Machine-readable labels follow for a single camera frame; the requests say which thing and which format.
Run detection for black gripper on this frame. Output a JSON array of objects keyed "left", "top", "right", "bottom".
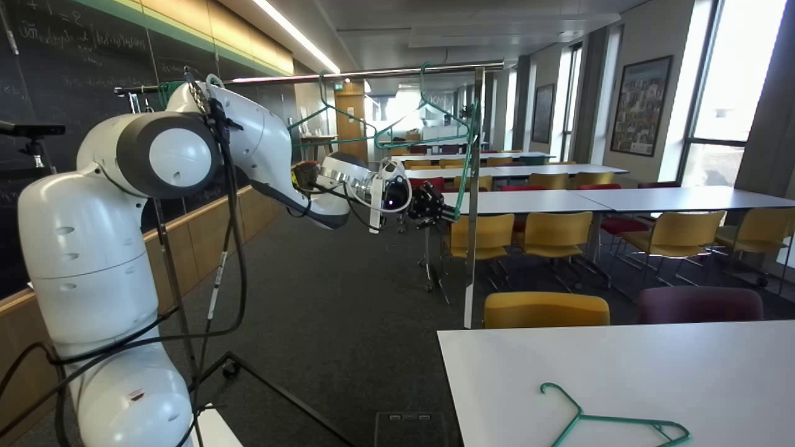
[{"left": 409, "top": 184, "right": 446, "bottom": 220}]

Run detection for green wire coat hanger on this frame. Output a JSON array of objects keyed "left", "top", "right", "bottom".
[
  {"left": 427, "top": 105, "right": 481, "bottom": 214},
  {"left": 536, "top": 383, "right": 690, "bottom": 447}
]

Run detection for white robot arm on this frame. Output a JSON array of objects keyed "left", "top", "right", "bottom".
[{"left": 17, "top": 78, "right": 415, "bottom": 447}]

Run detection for green hanger hung right rack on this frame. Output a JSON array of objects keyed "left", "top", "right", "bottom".
[{"left": 375, "top": 78, "right": 467, "bottom": 150}]

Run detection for black metal clothes rack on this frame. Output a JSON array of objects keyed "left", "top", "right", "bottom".
[{"left": 115, "top": 59, "right": 504, "bottom": 328}]

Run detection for green hanger hung mid rack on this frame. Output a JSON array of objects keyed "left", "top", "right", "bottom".
[{"left": 288, "top": 80, "right": 374, "bottom": 161}]

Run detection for green hangers bundle on rack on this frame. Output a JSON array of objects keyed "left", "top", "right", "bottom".
[{"left": 154, "top": 80, "right": 185, "bottom": 110}]

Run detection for yellow chair row left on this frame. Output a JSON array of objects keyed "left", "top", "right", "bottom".
[{"left": 451, "top": 214, "right": 515, "bottom": 261}]

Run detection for yellow chair row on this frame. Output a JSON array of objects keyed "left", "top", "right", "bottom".
[
  {"left": 451, "top": 214, "right": 515, "bottom": 261},
  {"left": 522, "top": 210, "right": 592, "bottom": 258},
  {"left": 623, "top": 210, "right": 723, "bottom": 258}
]

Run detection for yellow chair near table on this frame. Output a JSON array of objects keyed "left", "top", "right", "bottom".
[{"left": 482, "top": 290, "right": 612, "bottom": 328}]

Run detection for yellow chair row middle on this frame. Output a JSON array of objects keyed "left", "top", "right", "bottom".
[{"left": 522, "top": 210, "right": 592, "bottom": 258}]

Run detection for maroon chair near table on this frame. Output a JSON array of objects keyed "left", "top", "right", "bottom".
[{"left": 637, "top": 286, "right": 763, "bottom": 322}]

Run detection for yellow chair row right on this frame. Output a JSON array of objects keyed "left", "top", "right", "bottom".
[{"left": 623, "top": 210, "right": 723, "bottom": 258}]

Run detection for long white background table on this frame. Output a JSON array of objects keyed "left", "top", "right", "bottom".
[{"left": 461, "top": 187, "right": 795, "bottom": 214}]

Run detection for framed picture on wall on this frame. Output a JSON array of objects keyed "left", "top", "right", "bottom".
[{"left": 612, "top": 54, "right": 674, "bottom": 156}]

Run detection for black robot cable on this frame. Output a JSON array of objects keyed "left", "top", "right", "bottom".
[{"left": 0, "top": 78, "right": 252, "bottom": 447}]

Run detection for black camera on tripod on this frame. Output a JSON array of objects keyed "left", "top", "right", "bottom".
[{"left": 0, "top": 120, "right": 64, "bottom": 173}]

